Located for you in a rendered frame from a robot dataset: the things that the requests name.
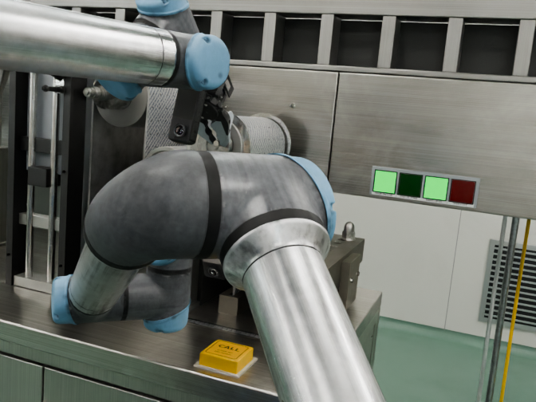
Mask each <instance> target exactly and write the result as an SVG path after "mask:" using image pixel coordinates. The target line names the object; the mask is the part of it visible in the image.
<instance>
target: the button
mask: <svg viewBox="0 0 536 402"><path fill-rule="evenodd" d="M253 350H254V349H253V348H252V347H248V346H245V345H239V344H235V343H232V342H229V341H223V340H217V341H215V342H214V343H212V344H211V345H209V346H208V347H207V348H205V349H204V350H203V351H202V352H201V353H200V356H199V364H200V365H204V366H207V367H210V368H213V369H219V370H223V371H225V372H231V373H234V374H238V373H239V372H240V371H241V370H242V369H243V368H244V367H245V366H246V365H247V364H248V363H249V362H251V361H252V359H253Z"/></svg>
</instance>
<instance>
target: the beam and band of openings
mask: <svg viewBox="0 0 536 402"><path fill-rule="evenodd" d="M30 2H32V3H36V4H40V5H44V6H52V7H56V8H60V9H64V10H71V11H76V12H80V13H84V14H91V15H96V16H100V17H104V18H111V19H116V20H120V21H124V22H131V23H133V21H134V20H135V19H136V17H137V16H138V15H139V14H140V13H139V12H138V10H137V5H136V1H135V0H30ZM188 2H189V7H190V9H191V12H192V15H200V16H193V17H194V19H195V23H196V25H197V27H198V29H199V32H200V33H203V34H211V35H215V36H216V37H218V38H220V39H221V40H222V41H223V42H224V44H225V45H226V47H227V49H228V52H229V55H230V65H240V66H253V67H266V68H279V69H304V70H317V71H330V72H339V73H341V72H343V73H367V74H380V75H393V76H406V77H431V78H444V79H457V80H470V81H495V82H508V83H521V84H534V85H536V0H188ZM112 13H115V14H112ZM241 17H252V18H241ZM294 18H304V19H294ZM319 19H321V20H319ZM346 20H357V21H346ZM371 21H382V22H371ZM423 22H435V23H423ZM475 24H488V25H475ZM501 25H514V26H501Z"/></svg>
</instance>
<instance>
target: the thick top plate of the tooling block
mask: <svg viewBox="0 0 536 402"><path fill-rule="evenodd" d="M341 236H342V235H341V234H333V238H332V240H331V242H330V248H329V253H328V255H327V257H326V258H325V260H324V261H325V264H326V266H327V268H328V271H329V273H330V276H331V278H332V279H333V283H334V285H335V286H337V285H338V284H339V283H340V280H341V266H342V262H343V261H344V260H345V259H346V258H347V257H348V256H350V255H351V253H356V254H361V260H360V263H361V262H362V259H363V253H364V245H365V239H364V238H357V237H355V239H356V240H355V241H347V240H343V239H341Z"/></svg>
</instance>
